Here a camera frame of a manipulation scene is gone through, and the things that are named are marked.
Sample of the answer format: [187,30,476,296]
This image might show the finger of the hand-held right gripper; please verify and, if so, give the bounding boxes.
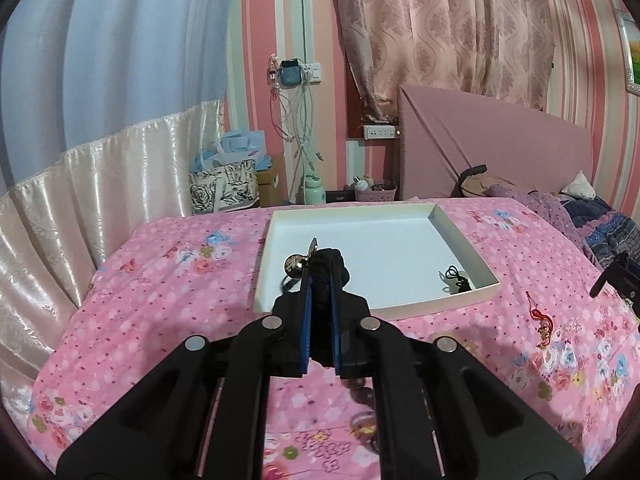
[589,252,628,300]

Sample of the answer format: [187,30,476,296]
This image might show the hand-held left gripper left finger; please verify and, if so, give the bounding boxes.
[55,260,314,480]

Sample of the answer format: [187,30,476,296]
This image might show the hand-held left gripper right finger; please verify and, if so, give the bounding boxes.
[329,285,586,480]

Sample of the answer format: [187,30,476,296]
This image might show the brown wooden bead bracelet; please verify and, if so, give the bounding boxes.
[348,377,381,408]

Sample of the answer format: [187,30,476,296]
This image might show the black cord charm with bell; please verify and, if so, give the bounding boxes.
[282,237,352,367]

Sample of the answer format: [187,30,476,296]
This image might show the red knotted cord charm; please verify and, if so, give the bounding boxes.
[525,292,553,348]

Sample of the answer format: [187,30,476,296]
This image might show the white shallow cardboard box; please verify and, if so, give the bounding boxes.
[253,203,501,321]

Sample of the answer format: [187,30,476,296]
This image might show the black cord necklace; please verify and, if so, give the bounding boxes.
[439,266,473,295]

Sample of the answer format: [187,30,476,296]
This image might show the dark blue patterned blanket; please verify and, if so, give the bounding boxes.
[560,195,640,271]

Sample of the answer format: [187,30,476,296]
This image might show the purple fleece blanket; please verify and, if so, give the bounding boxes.
[487,184,586,248]

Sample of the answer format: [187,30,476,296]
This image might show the white cloth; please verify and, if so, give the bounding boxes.
[561,170,597,198]

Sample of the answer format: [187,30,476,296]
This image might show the pink floral bedsheet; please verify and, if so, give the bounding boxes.
[25,197,640,480]

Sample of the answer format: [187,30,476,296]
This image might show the green water bottle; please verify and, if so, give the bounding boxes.
[301,172,326,206]

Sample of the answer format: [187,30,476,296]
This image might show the brown cardboard box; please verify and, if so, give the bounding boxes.
[256,157,286,207]

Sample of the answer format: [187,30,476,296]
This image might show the pink plastic basket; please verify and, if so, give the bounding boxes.
[354,182,398,202]

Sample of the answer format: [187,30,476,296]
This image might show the tan bag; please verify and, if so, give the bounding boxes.
[460,176,506,197]

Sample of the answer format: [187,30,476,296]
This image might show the floral print tote bag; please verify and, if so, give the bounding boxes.
[189,159,261,215]

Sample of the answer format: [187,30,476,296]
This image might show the pink padded headboard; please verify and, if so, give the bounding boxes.
[398,85,593,200]

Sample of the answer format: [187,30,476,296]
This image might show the light blue gift bag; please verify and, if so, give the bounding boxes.
[220,130,267,161]

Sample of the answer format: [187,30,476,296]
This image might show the blue charger pouch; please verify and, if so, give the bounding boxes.
[280,60,306,88]

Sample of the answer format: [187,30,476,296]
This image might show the cream satin curtain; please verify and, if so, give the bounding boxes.
[0,100,226,396]

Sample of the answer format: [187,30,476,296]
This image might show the pink patterned curtain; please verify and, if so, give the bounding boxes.
[334,0,558,121]

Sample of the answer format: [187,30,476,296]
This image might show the blue sheer curtain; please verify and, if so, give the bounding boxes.
[0,0,241,196]

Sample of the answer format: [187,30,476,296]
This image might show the black bag strap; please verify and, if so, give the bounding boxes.
[452,164,488,196]

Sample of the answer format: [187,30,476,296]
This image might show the white charging cables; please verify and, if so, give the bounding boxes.
[270,85,321,181]

